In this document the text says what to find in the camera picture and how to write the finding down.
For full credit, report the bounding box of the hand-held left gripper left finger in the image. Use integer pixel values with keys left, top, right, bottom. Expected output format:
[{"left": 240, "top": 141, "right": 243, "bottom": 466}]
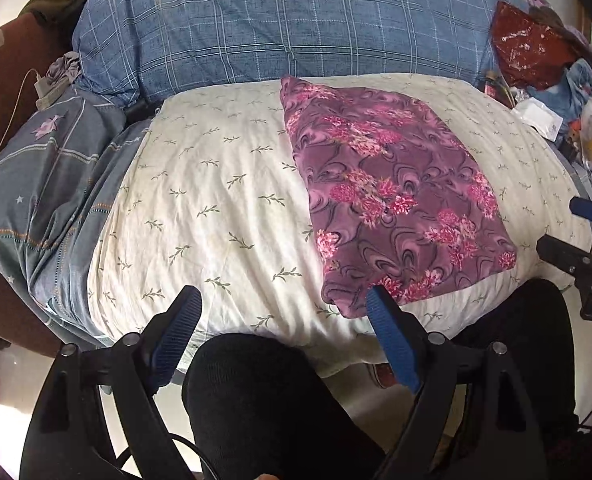
[{"left": 20, "top": 285, "right": 203, "bottom": 480}]

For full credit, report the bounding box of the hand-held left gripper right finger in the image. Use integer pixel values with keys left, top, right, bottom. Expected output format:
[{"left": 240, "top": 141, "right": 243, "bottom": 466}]
[{"left": 365, "top": 285, "right": 549, "bottom": 480}]

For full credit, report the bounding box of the purple floral garment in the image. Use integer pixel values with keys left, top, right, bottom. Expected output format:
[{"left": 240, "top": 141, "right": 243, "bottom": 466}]
[{"left": 280, "top": 75, "right": 518, "bottom": 320}]

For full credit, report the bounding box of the light blue cloth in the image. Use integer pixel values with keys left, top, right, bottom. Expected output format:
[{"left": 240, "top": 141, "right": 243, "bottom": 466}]
[{"left": 530, "top": 57, "right": 592, "bottom": 122}]

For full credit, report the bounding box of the white leaf-print quilt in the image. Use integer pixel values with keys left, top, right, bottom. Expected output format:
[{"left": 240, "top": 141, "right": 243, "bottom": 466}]
[{"left": 87, "top": 72, "right": 592, "bottom": 378}]

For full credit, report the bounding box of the red plastic bag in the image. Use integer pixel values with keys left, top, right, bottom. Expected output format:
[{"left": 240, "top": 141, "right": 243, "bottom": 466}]
[{"left": 490, "top": 0, "right": 576, "bottom": 92}]

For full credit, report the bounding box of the grey-blue star-print quilt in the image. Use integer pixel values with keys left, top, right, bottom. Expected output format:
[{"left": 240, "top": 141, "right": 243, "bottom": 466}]
[{"left": 0, "top": 82, "right": 167, "bottom": 351}]

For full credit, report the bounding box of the grey crumpled cloth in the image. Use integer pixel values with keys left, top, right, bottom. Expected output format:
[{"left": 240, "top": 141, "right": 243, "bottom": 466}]
[{"left": 46, "top": 52, "right": 83, "bottom": 87}]

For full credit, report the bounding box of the brown wooden headboard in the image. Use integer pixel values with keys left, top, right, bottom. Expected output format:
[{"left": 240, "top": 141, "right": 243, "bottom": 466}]
[{"left": 0, "top": 12, "right": 87, "bottom": 176}]

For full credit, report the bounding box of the blue plaid pillow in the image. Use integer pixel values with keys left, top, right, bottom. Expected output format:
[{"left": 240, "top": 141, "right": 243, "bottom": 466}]
[{"left": 71, "top": 0, "right": 531, "bottom": 111}]

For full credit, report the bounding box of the black cable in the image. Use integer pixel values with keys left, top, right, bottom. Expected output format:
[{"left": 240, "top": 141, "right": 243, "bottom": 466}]
[{"left": 111, "top": 430, "right": 211, "bottom": 480}]

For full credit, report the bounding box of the white charger cable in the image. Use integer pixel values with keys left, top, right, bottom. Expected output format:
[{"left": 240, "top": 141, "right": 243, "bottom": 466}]
[{"left": 0, "top": 69, "right": 39, "bottom": 161}]

